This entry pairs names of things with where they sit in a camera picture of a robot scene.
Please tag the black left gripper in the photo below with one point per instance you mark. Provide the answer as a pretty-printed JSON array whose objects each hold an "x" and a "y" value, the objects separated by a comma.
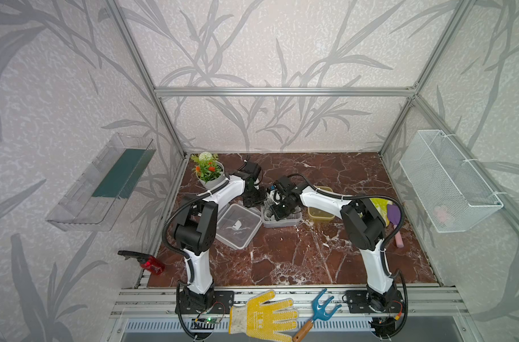
[{"x": 262, "y": 197}]

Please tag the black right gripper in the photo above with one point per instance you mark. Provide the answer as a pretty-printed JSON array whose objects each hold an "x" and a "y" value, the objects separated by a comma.
[{"x": 278, "y": 216}]

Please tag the olive yellow lunch box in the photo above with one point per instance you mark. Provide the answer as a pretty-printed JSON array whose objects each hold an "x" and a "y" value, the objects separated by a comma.
[{"x": 320, "y": 213}]

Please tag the clear lunch box lid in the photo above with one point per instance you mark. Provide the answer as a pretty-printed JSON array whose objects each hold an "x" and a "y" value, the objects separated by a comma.
[{"x": 237, "y": 226}]

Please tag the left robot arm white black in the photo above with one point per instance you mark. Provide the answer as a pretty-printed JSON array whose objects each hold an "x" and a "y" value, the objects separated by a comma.
[{"x": 191, "y": 229}]

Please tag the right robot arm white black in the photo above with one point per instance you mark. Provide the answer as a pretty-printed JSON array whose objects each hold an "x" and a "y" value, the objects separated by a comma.
[{"x": 364, "y": 225}]

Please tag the white flower pot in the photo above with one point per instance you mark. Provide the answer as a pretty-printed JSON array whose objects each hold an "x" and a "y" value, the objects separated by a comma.
[{"x": 211, "y": 179}]

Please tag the green artificial plant with flowers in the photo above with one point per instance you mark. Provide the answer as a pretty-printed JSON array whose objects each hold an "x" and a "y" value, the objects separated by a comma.
[{"x": 203, "y": 161}]

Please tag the green yellow cloth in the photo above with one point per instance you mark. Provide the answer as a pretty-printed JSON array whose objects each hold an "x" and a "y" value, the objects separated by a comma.
[{"x": 382, "y": 207}]

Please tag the teal garden hand fork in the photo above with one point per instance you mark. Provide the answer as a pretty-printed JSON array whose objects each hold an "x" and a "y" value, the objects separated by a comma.
[{"x": 319, "y": 313}]

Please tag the yellow work glove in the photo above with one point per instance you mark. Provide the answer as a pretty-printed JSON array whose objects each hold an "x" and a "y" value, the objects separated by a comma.
[{"x": 264, "y": 318}]

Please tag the red black spray bottle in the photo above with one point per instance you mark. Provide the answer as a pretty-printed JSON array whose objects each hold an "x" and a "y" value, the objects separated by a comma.
[{"x": 147, "y": 262}]

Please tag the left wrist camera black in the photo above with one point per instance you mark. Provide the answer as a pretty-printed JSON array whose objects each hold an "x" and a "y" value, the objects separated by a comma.
[{"x": 250, "y": 172}]

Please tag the clear acrylic wall shelf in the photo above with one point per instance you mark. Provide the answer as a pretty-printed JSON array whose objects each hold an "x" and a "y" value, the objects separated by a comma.
[{"x": 95, "y": 201}]

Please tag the white wire mesh basket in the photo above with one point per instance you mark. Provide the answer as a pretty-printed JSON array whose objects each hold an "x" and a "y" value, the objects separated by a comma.
[{"x": 442, "y": 175}]

